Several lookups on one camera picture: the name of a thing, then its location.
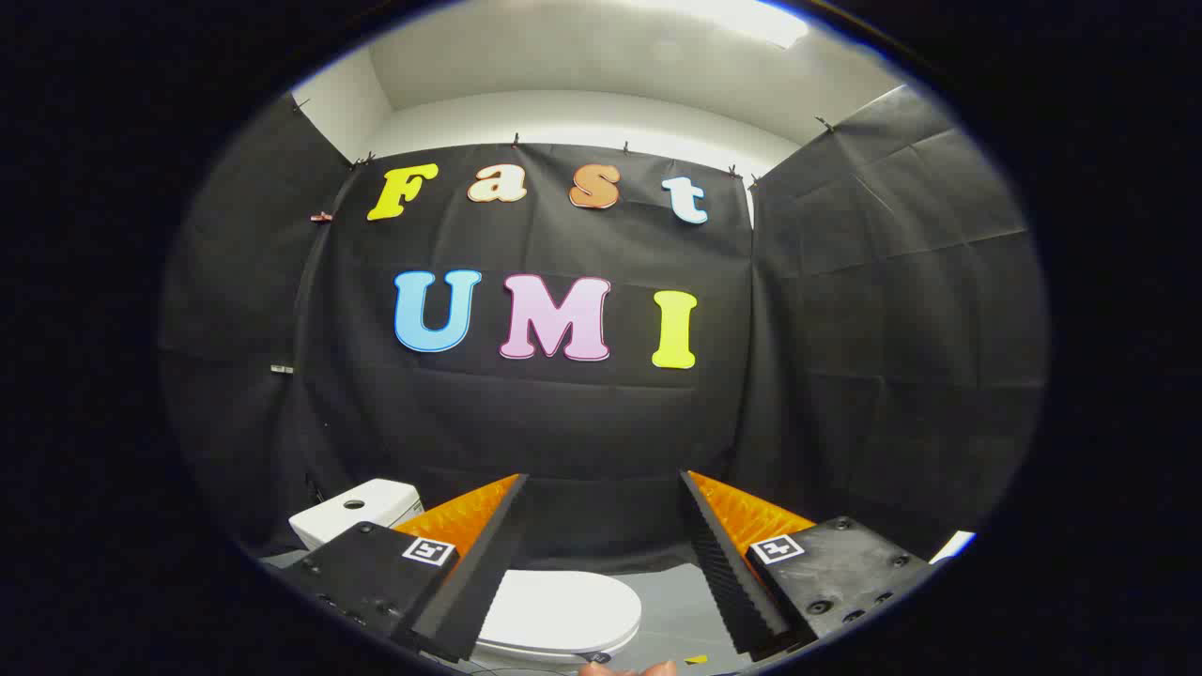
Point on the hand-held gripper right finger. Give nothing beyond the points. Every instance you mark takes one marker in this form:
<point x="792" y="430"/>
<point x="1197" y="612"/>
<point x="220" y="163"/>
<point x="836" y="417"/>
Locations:
<point x="728" y="573"/>

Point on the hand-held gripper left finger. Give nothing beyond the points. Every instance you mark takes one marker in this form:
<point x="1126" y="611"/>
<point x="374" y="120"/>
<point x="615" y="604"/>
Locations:
<point x="488" y="563"/>

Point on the black backdrop cloth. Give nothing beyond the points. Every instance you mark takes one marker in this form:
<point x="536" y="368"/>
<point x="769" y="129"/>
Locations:
<point x="582" y="422"/>

